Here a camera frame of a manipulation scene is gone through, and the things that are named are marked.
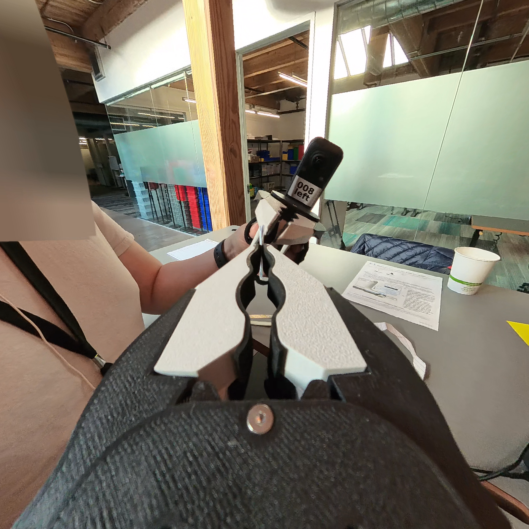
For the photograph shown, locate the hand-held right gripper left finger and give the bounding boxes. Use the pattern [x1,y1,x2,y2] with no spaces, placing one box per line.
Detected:
[154,244,262,401]

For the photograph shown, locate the stack of red bins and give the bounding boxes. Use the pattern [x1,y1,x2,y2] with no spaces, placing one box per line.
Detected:
[173,184,203,232]

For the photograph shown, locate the stack of grey bins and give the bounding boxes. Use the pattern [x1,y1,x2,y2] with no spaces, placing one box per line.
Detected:
[132,180,179,226]

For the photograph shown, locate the stack of blue bins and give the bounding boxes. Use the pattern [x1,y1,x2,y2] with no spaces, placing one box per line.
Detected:
[198,186,214,232]

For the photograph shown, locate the wooden meeting table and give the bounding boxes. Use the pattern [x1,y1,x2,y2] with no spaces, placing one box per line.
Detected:
[470,214,529,249]

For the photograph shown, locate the lined paper sheet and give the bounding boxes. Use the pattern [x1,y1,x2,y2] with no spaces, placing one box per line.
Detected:
[167,238,220,261]

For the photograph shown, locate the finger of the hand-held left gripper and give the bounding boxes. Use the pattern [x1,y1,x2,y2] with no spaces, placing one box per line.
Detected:
[272,216,320,246]
[254,189,291,239]

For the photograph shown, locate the navy puffer jacket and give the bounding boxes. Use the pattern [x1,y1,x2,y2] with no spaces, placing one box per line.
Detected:
[350,233,455,275]

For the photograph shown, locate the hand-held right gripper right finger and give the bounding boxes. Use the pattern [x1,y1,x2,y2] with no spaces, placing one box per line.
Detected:
[264,244,368,401]

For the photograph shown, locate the black hand trolley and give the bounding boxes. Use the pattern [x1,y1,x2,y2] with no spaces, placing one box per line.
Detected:
[320,200,348,251]

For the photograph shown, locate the printed paper sheet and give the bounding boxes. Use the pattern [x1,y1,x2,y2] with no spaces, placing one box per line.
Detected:
[342,260,444,331]

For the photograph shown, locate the person's left hand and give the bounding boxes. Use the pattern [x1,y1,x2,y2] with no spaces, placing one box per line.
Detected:
[223,223,260,261]

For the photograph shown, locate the white paper cup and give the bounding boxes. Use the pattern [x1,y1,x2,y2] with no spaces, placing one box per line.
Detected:
[447,246,502,296]

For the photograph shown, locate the metal storage shelf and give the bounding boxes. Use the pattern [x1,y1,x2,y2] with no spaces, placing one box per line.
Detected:
[247,138,306,199]

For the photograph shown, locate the black cable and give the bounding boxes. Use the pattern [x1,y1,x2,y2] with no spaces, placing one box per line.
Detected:
[470,446,529,482]

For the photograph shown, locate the lined paper piece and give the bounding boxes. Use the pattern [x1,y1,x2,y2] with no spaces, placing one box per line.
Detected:
[254,225,269,283]

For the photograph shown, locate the lined paper ring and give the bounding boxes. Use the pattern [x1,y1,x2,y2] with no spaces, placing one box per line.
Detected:
[374,321,428,380]

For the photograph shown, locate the black lanyard strap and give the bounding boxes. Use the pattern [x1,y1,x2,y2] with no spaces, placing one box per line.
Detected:
[0,242,113,375]

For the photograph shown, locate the light wooden post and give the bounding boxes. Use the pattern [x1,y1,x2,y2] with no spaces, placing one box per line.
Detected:
[181,0,249,230]

